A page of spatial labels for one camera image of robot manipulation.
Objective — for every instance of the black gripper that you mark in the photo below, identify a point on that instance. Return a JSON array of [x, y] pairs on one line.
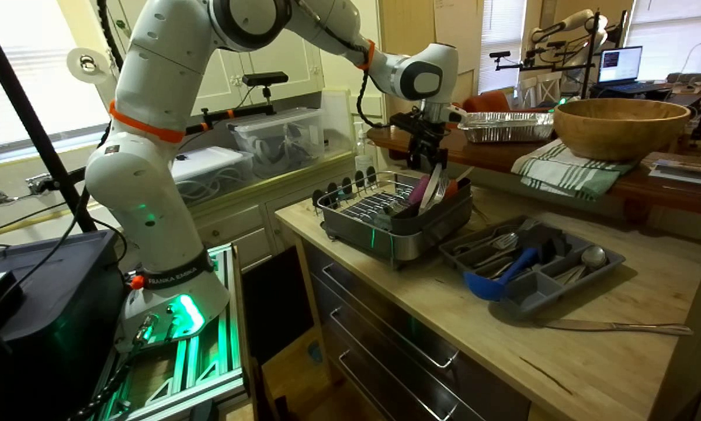
[[423, 131]]

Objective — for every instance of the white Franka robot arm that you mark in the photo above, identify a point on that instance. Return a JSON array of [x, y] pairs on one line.
[[155, 85]]

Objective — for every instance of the aluminium robot base platform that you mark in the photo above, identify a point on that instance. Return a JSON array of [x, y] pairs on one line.
[[202, 359]]

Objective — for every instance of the wide blade silver knife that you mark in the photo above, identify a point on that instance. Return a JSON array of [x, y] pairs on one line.
[[430, 188]]

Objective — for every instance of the silver butter knife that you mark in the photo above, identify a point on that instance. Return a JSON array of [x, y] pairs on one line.
[[461, 178]]

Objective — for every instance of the aluminium foil baking tray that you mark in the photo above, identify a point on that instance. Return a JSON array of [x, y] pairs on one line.
[[505, 128]]

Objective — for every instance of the grey dish rack drip tray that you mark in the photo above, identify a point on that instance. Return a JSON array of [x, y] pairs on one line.
[[382, 247]]

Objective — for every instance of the blue plastic ladle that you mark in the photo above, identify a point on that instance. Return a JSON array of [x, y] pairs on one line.
[[493, 282]]

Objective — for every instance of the green striped dish towel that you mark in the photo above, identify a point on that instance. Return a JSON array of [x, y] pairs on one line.
[[569, 171]]

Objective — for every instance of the clear plastic storage bin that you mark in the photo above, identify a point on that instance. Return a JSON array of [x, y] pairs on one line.
[[211, 176], [282, 141]]

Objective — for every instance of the grey cutlery tray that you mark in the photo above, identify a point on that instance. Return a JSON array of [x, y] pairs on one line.
[[551, 289]]

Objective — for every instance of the round silver spoon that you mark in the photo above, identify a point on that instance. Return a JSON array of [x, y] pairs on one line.
[[595, 258]]

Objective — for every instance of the large wooden bowl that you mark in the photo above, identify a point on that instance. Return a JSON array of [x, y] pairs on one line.
[[619, 129]]

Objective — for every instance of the open laptop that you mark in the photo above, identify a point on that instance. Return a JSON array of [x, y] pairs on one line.
[[619, 65]]

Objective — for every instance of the dark wooden table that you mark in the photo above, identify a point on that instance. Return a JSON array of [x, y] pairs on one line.
[[662, 195]]

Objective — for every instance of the grey flat book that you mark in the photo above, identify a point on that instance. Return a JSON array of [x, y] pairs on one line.
[[689, 173]]

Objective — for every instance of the black tripod pole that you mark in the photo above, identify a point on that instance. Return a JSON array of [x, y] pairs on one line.
[[32, 121]]

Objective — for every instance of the black equipment box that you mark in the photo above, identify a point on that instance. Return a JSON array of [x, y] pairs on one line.
[[47, 329]]

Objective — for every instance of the black bar shaped camera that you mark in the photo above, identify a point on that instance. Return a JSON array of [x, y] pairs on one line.
[[265, 79]]

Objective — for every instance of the white round wall fixture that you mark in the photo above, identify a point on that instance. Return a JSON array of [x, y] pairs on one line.
[[85, 65]]

